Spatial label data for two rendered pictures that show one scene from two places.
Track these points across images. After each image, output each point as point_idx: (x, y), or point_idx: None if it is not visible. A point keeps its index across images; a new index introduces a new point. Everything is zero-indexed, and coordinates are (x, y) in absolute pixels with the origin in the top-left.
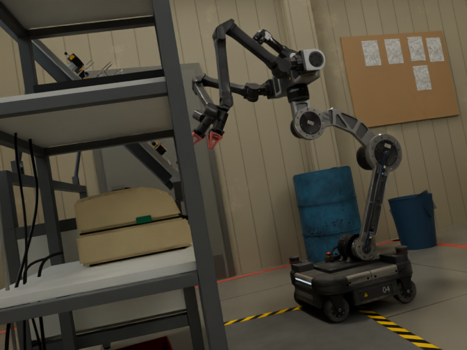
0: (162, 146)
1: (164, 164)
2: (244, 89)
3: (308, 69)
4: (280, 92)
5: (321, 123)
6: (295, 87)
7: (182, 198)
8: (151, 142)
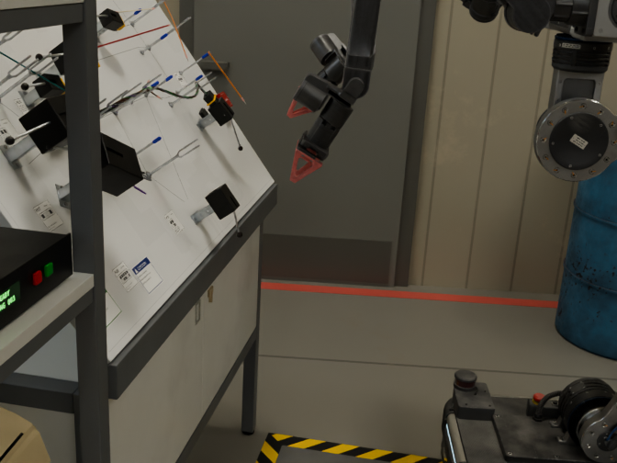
0: (237, 92)
1: (72, 321)
2: None
3: (600, 33)
4: (547, 24)
5: (608, 147)
6: (573, 40)
7: None
8: (204, 93)
